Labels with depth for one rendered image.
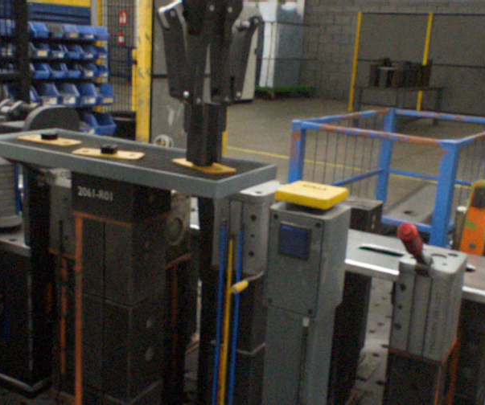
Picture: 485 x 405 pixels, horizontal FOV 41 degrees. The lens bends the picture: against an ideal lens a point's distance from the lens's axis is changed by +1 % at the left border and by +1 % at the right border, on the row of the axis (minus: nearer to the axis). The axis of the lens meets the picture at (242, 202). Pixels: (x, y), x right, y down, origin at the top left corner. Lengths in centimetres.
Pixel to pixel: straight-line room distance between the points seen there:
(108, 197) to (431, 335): 42
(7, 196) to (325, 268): 65
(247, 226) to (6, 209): 46
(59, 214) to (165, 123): 341
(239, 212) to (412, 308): 26
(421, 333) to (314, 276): 21
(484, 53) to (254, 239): 1231
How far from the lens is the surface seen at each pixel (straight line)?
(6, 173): 115
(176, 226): 101
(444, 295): 80
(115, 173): 74
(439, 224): 290
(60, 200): 104
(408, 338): 84
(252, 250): 88
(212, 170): 73
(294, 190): 67
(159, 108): 436
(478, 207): 112
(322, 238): 65
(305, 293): 68
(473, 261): 105
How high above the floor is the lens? 131
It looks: 14 degrees down
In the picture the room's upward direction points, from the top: 3 degrees clockwise
